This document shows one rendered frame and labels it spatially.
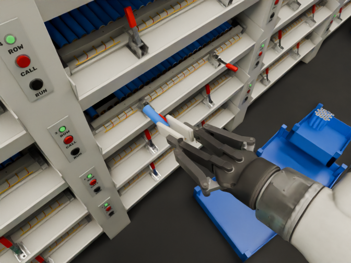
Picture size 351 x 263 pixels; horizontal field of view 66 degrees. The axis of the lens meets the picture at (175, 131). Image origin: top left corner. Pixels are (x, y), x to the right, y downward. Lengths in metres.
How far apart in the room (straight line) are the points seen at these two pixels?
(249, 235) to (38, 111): 0.87
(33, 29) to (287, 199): 0.39
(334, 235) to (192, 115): 0.66
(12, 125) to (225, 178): 0.35
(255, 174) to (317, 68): 1.43
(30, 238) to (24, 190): 0.20
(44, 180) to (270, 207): 0.47
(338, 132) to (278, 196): 1.13
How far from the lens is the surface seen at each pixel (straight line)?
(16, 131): 0.50
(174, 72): 0.75
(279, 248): 1.14
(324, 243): 0.37
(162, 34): 0.61
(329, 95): 1.65
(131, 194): 1.00
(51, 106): 0.49
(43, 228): 0.83
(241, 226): 1.12
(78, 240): 0.99
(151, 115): 0.55
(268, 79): 1.37
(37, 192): 0.65
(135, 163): 0.84
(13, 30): 0.40
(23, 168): 0.67
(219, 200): 1.14
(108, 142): 0.67
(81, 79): 0.53
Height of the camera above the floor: 1.05
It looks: 55 degrees down
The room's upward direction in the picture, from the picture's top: straight up
